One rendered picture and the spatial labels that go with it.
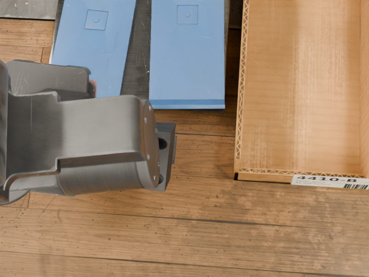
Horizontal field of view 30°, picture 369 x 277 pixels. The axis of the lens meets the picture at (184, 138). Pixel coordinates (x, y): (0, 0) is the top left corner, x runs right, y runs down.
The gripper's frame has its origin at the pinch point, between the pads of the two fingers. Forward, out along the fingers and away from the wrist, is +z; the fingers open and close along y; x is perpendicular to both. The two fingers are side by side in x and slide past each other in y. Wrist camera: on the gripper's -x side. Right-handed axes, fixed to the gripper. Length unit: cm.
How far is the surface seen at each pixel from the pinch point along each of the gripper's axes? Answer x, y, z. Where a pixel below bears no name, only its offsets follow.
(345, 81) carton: -24.7, 4.7, 6.2
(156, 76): -6.9, 3.5, 3.6
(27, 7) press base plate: 7.6, 8.2, 9.3
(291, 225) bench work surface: -20.9, -8.1, -0.4
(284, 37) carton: -18.6, 8.0, 8.2
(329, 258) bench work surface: -24.5, -10.2, -1.7
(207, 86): -11.8, 3.1, 3.3
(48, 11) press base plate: 5.3, 8.0, 9.2
